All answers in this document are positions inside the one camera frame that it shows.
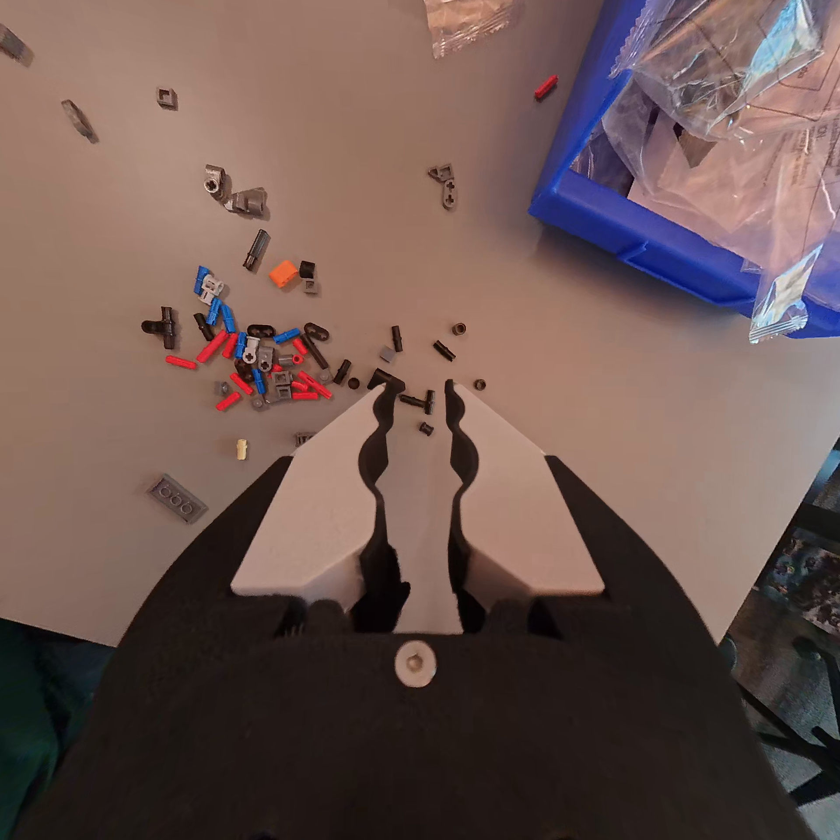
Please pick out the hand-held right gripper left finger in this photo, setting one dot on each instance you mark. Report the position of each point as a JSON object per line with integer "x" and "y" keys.
{"x": 308, "y": 525}

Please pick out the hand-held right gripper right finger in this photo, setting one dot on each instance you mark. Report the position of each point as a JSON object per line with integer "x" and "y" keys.
{"x": 531, "y": 525}

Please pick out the black lego cross connector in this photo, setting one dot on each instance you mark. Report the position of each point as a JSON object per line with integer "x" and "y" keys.
{"x": 164, "y": 326}
{"x": 420, "y": 400}

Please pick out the grey lego plate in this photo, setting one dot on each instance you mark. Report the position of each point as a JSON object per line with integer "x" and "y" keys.
{"x": 176, "y": 499}

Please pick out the black lego angle piece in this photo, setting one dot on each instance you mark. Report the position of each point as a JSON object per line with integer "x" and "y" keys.
{"x": 380, "y": 377}

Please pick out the pile of small lego pieces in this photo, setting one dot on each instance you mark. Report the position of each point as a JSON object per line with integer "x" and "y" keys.
{"x": 262, "y": 364}

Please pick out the blue lego piece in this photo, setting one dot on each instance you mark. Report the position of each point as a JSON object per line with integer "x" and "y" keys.
{"x": 223, "y": 315}
{"x": 208, "y": 283}

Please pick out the orange lego piece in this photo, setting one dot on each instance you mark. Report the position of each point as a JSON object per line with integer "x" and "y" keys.
{"x": 283, "y": 273}

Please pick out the small black lego cube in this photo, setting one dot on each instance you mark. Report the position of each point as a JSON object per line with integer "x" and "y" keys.
{"x": 307, "y": 269}

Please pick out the small dark lego piece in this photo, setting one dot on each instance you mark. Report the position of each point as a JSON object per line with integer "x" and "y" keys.
{"x": 167, "y": 98}
{"x": 256, "y": 249}
{"x": 248, "y": 202}

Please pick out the grey lego angle connector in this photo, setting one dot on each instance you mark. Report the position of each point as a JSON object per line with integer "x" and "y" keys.
{"x": 449, "y": 190}

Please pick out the small grey lego piece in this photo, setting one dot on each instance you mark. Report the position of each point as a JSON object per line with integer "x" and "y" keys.
{"x": 215, "y": 177}

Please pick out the red lego axle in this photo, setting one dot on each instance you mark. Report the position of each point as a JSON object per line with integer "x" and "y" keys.
{"x": 546, "y": 87}

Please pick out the small black lego pin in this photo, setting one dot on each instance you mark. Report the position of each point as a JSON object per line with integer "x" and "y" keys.
{"x": 80, "y": 120}

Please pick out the blue plastic bin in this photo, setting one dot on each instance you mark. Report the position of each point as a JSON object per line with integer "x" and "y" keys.
{"x": 590, "y": 210}

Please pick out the black chair base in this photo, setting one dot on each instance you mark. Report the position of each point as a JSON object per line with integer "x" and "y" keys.
{"x": 817, "y": 741}

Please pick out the crumpled clear plastic bags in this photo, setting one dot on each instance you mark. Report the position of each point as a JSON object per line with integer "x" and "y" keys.
{"x": 735, "y": 118}

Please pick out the flat clear plastic bag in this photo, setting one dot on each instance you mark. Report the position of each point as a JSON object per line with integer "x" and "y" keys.
{"x": 469, "y": 23}

